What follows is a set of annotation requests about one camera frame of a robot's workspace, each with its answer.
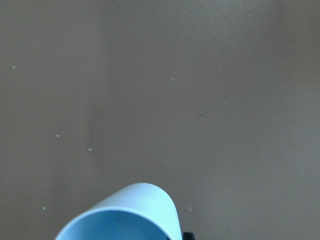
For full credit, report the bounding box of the blue cup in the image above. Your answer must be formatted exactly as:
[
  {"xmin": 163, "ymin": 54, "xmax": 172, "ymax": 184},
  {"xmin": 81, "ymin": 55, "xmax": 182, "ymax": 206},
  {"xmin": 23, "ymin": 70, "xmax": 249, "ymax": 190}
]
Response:
[{"xmin": 56, "ymin": 182, "xmax": 183, "ymax": 240}]

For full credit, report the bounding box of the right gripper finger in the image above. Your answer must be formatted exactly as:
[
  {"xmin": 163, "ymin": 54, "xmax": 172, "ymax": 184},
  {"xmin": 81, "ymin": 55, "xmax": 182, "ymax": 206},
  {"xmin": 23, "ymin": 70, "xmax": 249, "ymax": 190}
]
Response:
[{"xmin": 183, "ymin": 232, "xmax": 195, "ymax": 240}]

